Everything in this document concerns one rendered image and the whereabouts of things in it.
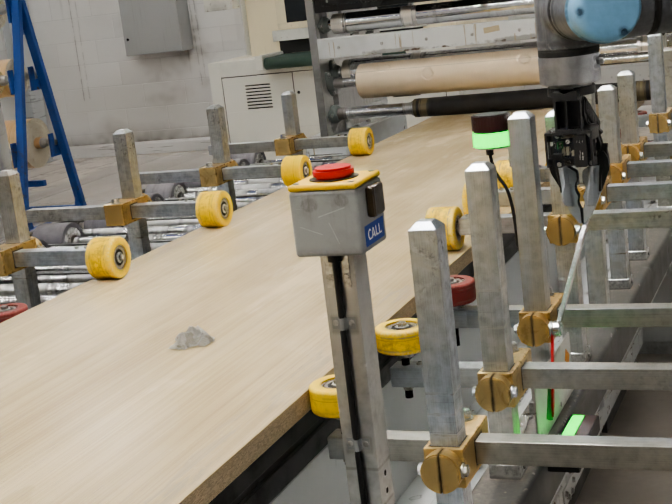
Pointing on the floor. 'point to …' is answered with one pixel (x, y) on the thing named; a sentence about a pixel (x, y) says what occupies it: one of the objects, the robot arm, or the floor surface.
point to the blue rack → (16, 10)
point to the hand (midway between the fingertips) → (583, 213)
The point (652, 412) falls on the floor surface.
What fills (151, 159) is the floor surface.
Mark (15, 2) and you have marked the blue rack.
